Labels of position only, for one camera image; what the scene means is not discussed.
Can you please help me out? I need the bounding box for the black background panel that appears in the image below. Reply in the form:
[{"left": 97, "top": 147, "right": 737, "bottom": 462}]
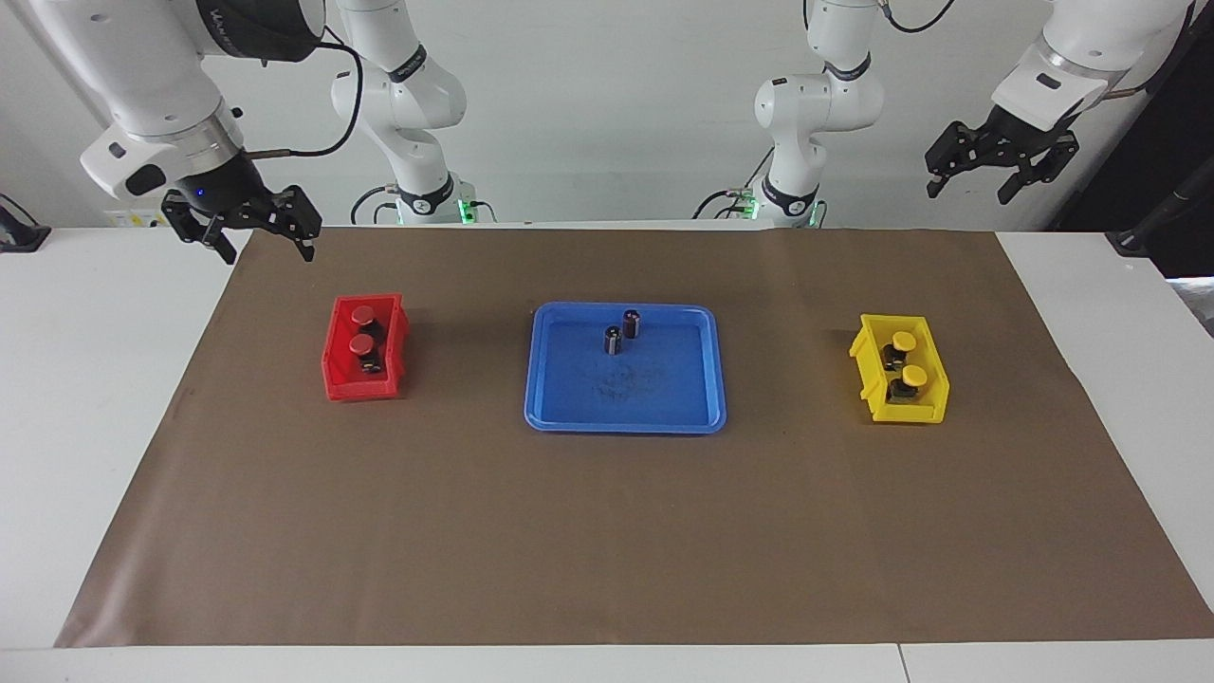
[{"left": 1047, "top": 0, "right": 1214, "bottom": 234}]

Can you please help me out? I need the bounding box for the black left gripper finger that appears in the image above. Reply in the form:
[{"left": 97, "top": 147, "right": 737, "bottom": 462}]
[
  {"left": 995, "top": 137, "right": 1083, "bottom": 206},
  {"left": 925, "top": 121, "right": 988, "bottom": 201}
]

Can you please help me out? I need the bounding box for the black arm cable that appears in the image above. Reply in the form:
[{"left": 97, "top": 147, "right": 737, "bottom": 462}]
[
  {"left": 877, "top": 0, "right": 959, "bottom": 35},
  {"left": 247, "top": 27, "right": 365, "bottom": 159}
]

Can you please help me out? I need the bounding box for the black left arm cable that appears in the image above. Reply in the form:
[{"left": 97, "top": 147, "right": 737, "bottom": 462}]
[{"left": 877, "top": 0, "right": 959, "bottom": 35}]

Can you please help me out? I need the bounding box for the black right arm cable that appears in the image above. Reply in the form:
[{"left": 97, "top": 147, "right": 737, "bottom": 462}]
[{"left": 247, "top": 27, "right": 365, "bottom": 159}]

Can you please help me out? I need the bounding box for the black stand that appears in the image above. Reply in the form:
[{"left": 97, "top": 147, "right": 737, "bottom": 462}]
[{"left": 1105, "top": 180, "right": 1214, "bottom": 259}]

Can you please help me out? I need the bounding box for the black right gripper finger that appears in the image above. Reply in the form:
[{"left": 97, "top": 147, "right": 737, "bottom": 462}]
[
  {"left": 160, "top": 189, "right": 239, "bottom": 266},
  {"left": 273, "top": 185, "right": 324, "bottom": 263}
]

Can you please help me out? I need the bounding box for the black table clamp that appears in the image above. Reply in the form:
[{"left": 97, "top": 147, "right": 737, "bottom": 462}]
[{"left": 0, "top": 194, "right": 52, "bottom": 254}]

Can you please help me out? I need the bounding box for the black base cable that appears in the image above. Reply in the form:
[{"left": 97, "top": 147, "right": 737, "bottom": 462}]
[
  {"left": 349, "top": 184, "right": 401, "bottom": 227},
  {"left": 691, "top": 147, "right": 774, "bottom": 222}
]

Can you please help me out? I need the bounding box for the blue plastic tray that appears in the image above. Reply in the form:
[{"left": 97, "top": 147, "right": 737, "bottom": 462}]
[{"left": 524, "top": 302, "right": 728, "bottom": 435}]

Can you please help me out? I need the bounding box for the brown paper mat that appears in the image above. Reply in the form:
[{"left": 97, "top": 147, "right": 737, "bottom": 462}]
[{"left": 54, "top": 226, "right": 1214, "bottom": 649}]

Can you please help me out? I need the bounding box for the yellow plastic bin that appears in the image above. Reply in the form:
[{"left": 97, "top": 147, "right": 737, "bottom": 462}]
[{"left": 848, "top": 313, "right": 950, "bottom": 425}]

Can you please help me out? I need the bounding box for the red plastic bin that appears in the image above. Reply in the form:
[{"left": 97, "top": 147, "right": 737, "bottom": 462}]
[{"left": 321, "top": 293, "right": 411, "bottom": 403}]

